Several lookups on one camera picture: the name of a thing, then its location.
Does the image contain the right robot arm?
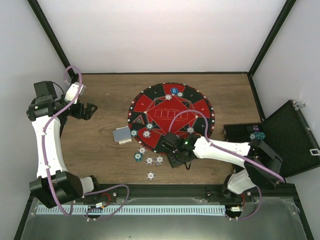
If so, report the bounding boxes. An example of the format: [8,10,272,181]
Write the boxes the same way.
[161,132,285,202]

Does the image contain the green chip row in case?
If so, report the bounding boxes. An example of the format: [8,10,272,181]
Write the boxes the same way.
[249,132,266,140]

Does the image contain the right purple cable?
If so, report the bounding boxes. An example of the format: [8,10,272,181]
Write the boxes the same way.
[168,109,285,222]

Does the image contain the black poker case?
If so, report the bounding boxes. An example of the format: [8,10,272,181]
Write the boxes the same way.
[223,100,320,178]

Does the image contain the blue backed card deck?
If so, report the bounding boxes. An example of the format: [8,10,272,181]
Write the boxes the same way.
[113,126,132,143]

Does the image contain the triangular all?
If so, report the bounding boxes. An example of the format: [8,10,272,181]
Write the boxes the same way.
[132,114,145,125]

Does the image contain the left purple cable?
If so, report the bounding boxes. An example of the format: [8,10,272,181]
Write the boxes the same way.
[42,65,130,223]

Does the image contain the dark chips in case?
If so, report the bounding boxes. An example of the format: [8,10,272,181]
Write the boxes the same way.
[246,124,260,133]

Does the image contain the light blue slotted cable duct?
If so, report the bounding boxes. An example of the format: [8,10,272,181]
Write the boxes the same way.
[36,204,226,216]

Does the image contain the purple cable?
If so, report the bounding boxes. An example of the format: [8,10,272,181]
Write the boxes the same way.
[168,109,285,222]
[42,65,130,223]

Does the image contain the green poker chip stack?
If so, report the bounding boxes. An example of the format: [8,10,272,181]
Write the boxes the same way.
[134,152,143,162]

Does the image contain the blue small blind button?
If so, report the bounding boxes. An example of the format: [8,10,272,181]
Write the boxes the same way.
[170,87,180,95]

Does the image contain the round red black poker mat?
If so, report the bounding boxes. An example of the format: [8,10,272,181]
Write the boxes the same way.
[127,82,215,154]

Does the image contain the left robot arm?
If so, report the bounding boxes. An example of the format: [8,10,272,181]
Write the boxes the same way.
[26,81,102,209]

